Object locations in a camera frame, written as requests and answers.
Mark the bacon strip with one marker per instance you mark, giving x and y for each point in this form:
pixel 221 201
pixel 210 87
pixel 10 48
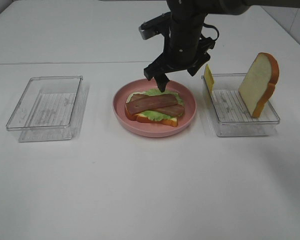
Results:
pixel 151 102
pixel 173 111

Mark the clear plastic container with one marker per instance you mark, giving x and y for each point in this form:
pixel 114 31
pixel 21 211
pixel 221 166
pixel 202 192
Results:
pixel 50 109
pixel 228 113

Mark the clear left plastic container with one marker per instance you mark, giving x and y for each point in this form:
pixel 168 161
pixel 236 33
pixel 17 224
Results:
pixel 50 109

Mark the yellow cheese slice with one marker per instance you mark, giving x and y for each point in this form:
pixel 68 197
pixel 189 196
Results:
pixel 208 81

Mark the bread slice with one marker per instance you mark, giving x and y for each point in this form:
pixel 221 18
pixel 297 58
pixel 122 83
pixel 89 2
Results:
pixel 259 83
pixel 153 106

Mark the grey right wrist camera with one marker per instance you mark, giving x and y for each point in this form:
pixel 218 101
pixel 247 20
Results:
pixel 155 26

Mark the clear right plastic container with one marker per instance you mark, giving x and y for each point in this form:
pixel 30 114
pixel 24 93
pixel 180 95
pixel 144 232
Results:
pixel 228 113

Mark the pink round plate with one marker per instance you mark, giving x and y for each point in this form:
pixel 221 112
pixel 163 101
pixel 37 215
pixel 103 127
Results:
pixel 153 129

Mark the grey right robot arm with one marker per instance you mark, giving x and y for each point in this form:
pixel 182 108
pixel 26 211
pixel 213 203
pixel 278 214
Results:
pixel 184 9

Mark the green lettuce leaf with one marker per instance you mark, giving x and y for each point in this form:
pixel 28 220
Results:
pixel 156 118

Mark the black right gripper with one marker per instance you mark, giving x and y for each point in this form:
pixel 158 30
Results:
pixel 184 49

